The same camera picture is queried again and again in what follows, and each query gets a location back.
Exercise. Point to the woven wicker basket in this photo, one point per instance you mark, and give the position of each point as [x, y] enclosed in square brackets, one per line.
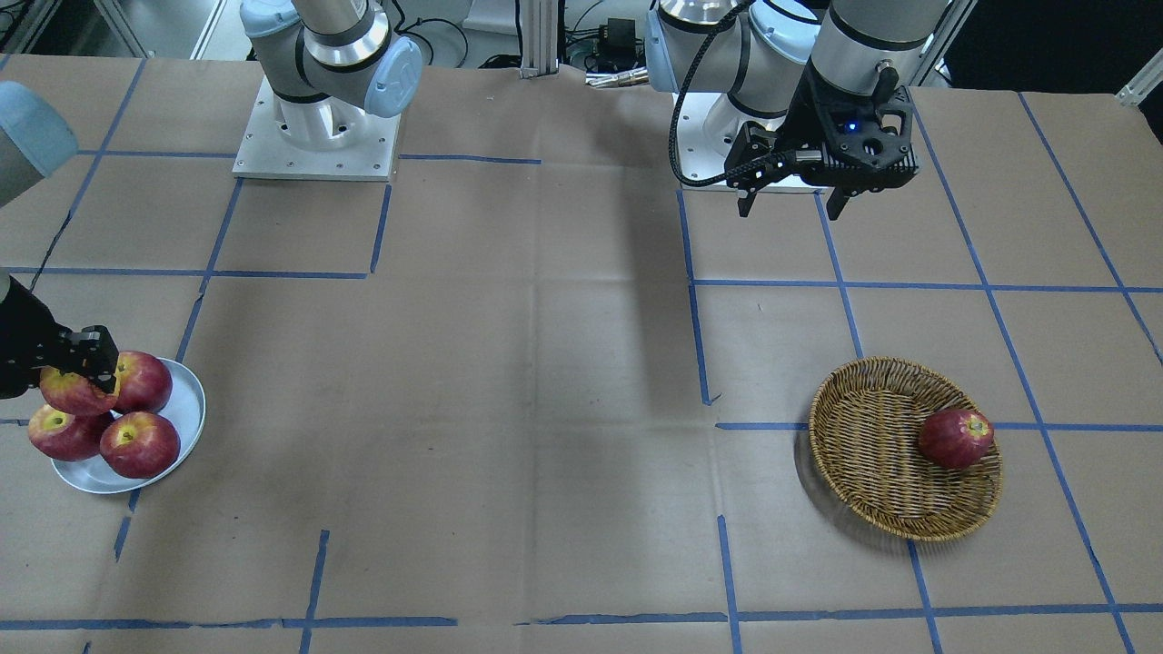
[864, 425]

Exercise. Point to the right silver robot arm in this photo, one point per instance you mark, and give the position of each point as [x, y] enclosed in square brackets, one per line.
[337, 77]

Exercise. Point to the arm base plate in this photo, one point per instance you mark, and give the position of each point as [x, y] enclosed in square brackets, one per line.
[708, 124]
[328, 140]

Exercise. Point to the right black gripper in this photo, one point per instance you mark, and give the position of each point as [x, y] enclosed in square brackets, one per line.
[24, 338]

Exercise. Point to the red yellow apple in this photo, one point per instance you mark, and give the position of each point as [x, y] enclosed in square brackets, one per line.
[73, 394]

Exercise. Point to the dark red apple basket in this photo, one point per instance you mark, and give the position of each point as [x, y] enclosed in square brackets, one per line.
[955, 439]

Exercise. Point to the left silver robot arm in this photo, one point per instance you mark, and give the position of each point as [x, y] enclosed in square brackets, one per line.
[755, 52]

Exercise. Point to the light blue plate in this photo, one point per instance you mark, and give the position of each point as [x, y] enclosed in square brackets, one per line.
[185, 410]

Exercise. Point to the red apple plate front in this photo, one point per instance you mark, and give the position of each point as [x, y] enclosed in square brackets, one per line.
[139, 445]

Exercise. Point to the aluminium frame post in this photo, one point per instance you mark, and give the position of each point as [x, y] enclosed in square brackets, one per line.
[539, 33]

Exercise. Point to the red apple plate top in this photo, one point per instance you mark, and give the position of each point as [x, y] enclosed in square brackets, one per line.
[142, 383]

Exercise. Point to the red apple plate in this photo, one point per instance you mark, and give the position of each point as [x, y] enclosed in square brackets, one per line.
[139, 445]
[142, 383]
[66, 437]

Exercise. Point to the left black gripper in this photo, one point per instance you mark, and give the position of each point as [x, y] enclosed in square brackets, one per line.
[803, 120]

